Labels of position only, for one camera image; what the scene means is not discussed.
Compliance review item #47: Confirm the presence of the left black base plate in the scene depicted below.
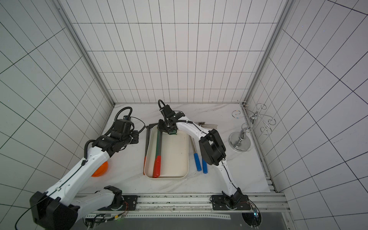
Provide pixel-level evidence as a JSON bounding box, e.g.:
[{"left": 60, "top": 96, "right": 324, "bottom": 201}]
[{"left": 98, "top": 195, "right": 138, "bottom": 212}]

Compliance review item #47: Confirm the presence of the green hoe red grip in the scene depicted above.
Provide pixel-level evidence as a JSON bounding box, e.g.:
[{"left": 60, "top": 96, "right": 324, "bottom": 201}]
[
  {"left": 152, "top": 130, "right": 162, "bottom": 178},
  {"left": 168, "top": 129, "right": 177, "bottom": 135}
]

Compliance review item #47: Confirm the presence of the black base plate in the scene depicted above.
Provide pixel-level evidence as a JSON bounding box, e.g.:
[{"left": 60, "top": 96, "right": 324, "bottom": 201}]
[
  {"left": 210, "top": 195, "right": 252, "bottom": 211},
  {"left": 98, "top": 195, "right": 138, "bottom": 212}
]

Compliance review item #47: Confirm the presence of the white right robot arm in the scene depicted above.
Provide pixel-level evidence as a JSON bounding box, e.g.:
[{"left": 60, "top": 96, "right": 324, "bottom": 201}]
[{"left": 158, "top": 100, "right": 243, "bottom": 210}]

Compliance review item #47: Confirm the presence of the chrome wire cup rack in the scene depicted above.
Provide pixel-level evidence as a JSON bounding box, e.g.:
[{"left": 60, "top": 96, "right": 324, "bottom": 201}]
[{"left": 228, "top": 102, "right": 277, "bottom": 152}]

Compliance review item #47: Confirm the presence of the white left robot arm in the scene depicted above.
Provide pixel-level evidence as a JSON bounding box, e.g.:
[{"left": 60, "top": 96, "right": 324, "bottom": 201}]
[{"left": 30, "top": 115, "right": 139, "bottom": 230}]

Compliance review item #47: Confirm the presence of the cream plastic storage tray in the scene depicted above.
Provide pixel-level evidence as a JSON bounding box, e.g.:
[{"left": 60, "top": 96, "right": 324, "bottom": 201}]
[{"left": 144, "top": 126, "right": 189, "bottom": 180}]

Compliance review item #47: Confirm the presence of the aluminium mounting rail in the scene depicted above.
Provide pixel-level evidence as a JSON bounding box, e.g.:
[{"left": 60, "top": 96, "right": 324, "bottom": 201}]
[{"left": 57, "top": 192, "right": 291, "bottom": 220}]

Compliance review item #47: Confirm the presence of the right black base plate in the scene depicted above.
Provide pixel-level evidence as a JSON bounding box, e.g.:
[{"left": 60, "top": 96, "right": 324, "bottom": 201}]
[{"left": 210, "top": 195, "right": 252, "bottom": 211}]

